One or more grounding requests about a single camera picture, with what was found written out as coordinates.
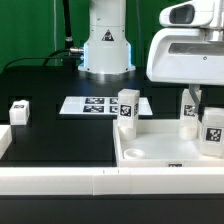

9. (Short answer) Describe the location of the white obstacle fence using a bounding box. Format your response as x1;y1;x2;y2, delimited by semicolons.
0;124;224;196

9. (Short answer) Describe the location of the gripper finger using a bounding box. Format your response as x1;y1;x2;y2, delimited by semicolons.
189;84;204;120

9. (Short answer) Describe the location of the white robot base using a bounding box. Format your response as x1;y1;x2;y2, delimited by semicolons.
78;0;136;79

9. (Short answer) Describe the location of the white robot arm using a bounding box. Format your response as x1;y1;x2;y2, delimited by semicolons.
147;0;224;117

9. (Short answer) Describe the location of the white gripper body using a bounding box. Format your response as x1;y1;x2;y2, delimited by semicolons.
146;28;224;86

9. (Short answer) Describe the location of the white square tabletop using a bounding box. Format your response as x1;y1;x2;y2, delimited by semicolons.
113;119;224;167

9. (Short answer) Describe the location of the black cable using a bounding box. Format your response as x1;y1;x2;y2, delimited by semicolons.
2;48;84;73

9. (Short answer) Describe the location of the black vertical pole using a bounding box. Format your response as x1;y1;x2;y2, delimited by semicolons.
62;0;75;68

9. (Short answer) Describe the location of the white fiducial marker board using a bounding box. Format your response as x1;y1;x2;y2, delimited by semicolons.
59;96;154;116

